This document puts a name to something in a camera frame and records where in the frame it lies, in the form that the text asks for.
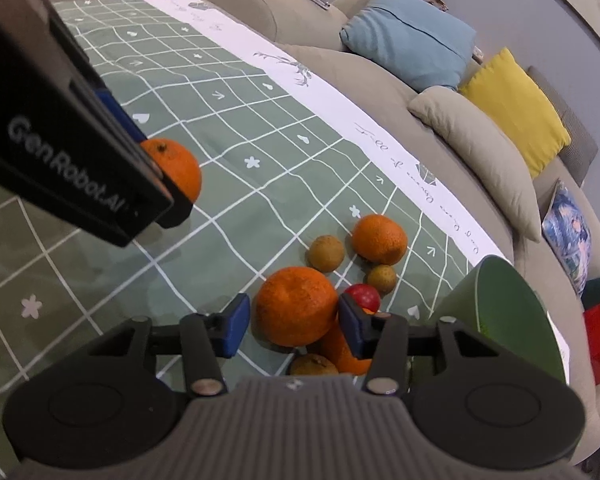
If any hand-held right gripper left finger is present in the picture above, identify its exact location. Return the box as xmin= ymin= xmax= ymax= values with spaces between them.
xmin=87 ymin=293 xmax=251 ymax=396

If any red round fruit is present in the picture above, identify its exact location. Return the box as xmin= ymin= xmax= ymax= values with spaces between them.
xmin=344 ymin=283 xmax=381 ymax=313

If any grey cushion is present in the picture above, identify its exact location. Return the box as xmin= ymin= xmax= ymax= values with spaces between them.
xmin=527 ymin=66 xmax=599 ymax=187

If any green grid tablecloth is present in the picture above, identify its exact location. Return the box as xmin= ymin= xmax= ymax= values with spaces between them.
xmin=0 ymin=0 xmax=573 ymax=480

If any medium orange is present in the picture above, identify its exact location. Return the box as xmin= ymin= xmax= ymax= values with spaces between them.
xmin=351 ymin=214 xmax=409 ymax=266
xmin=139 ymin=138 xmax=202 ymax=204
xmin=320 ymin=310 xmax=391 ymax=376

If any large orange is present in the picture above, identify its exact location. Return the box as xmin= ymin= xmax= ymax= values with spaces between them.
xmin=256 ymin=266 xmax=339 ymax=348

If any blue patterned cushion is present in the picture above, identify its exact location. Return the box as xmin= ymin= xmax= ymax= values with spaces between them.
xmin=542 ymin=180 xmax=593 ymax=298

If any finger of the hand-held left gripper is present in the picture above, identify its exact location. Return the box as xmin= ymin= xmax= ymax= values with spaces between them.
xmin=45 ymin=4 xmax=161 ymax=179
xmin=150 ymin=159 xmax=193 ymax=229

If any light blue cushion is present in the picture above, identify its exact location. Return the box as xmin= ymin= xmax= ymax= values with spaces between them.
xmin=340 ymin=0 xmax=478 ymax=92

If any beige sofa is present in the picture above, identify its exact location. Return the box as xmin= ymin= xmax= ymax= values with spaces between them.
xmin=197 ymin=0 xmax=600 ymax=467

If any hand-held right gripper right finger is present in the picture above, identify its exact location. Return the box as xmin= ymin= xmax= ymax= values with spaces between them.
xmin=337 ymin=292 xmax=486 ymax=396

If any yellow cushion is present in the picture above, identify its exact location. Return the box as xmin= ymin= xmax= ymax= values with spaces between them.
xmin=458 ymin=47 xmax=572 ymax=179

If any beige cushion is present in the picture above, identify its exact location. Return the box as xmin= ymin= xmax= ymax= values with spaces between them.
xmin=408 ymin=86 xmax=543 ymax=242

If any green bowl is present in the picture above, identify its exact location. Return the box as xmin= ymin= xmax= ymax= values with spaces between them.
xmin=432 ymin=255 xmax=566 ymax=386

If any small brown round fruit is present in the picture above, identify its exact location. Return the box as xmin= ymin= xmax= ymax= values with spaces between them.
xmin=366 ymin=264 xmax=397 ymax=295

